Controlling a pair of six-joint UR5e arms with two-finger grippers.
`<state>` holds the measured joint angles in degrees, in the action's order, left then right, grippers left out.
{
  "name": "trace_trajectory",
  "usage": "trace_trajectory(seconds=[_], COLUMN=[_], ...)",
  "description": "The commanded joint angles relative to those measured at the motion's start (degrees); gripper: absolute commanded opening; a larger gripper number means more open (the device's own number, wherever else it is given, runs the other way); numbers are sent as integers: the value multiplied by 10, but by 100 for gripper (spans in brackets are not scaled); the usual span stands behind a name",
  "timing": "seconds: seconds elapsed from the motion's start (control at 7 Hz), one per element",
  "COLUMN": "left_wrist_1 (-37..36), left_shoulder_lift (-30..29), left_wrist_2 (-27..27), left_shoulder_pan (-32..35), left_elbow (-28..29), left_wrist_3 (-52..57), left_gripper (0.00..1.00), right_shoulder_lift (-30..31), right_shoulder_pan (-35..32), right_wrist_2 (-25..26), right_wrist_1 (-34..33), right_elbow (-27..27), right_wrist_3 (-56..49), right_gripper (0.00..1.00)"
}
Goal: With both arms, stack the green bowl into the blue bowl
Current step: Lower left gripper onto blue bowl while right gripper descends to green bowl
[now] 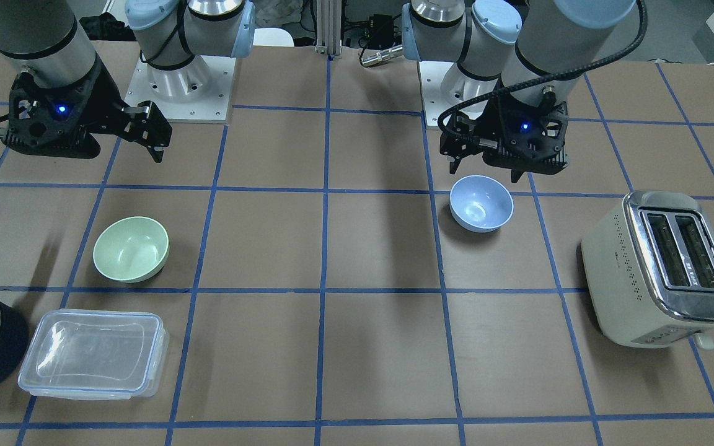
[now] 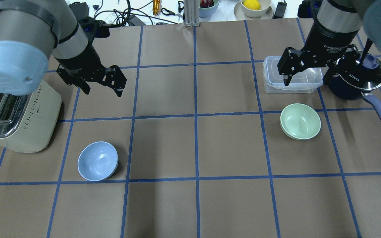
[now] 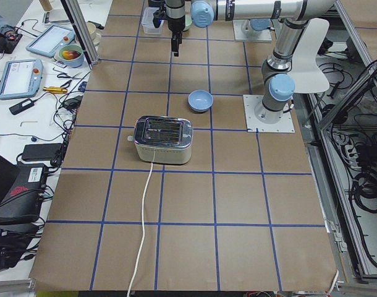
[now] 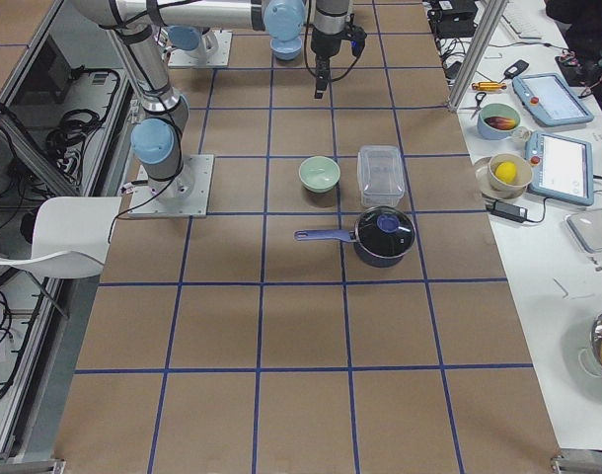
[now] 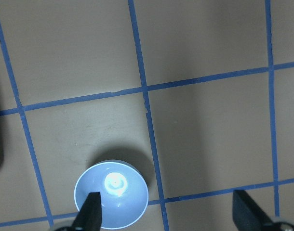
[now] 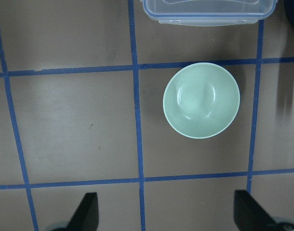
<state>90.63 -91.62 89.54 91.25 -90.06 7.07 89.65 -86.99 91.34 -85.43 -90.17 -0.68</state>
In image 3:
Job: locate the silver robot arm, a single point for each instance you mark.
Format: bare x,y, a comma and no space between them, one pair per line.
296,16

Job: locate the cream silver toaster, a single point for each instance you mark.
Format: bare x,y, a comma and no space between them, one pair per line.
162,139

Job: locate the black computer box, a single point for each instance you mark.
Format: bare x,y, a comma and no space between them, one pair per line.
22,202

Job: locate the aluminium frame post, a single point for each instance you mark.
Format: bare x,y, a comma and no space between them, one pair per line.
74,13

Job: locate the teach pendant tablet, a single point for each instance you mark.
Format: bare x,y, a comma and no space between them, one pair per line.
21,78
54,37

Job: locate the black power adapter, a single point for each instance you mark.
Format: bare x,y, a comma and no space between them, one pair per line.
22,106

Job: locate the beige cup stack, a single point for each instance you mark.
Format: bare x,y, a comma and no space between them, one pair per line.
94,33

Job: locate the black power brick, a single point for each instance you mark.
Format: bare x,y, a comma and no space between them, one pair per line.
40,152

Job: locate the lower teach pendant tablet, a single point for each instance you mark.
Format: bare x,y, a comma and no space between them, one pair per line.
21,78

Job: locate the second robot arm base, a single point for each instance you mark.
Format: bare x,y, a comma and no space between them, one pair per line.
254,30

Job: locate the white power strip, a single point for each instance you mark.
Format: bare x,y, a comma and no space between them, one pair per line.
351,156

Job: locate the allen key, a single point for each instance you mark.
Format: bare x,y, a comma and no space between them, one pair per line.
27,122

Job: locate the clear plastic container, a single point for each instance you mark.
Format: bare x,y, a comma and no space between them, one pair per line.
147,22

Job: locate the green bowl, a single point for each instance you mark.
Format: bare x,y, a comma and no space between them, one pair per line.
188,22

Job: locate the upper teach pendant tablet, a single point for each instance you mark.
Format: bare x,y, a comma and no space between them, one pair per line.
54,37

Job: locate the yellow screwdriver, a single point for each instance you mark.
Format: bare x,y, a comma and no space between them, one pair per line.
55,90

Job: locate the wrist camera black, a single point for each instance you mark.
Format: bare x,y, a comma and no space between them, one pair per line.
157,7

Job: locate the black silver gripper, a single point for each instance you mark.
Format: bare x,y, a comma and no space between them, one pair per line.
175,26

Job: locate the bowl with fruit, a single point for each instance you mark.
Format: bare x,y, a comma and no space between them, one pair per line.
71,55

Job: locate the black scissors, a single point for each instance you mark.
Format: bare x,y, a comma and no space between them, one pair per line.
70,78

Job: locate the blue bowl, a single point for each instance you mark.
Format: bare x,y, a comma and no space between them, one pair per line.
200,100

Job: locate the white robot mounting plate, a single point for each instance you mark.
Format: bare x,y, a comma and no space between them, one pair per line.
259,119

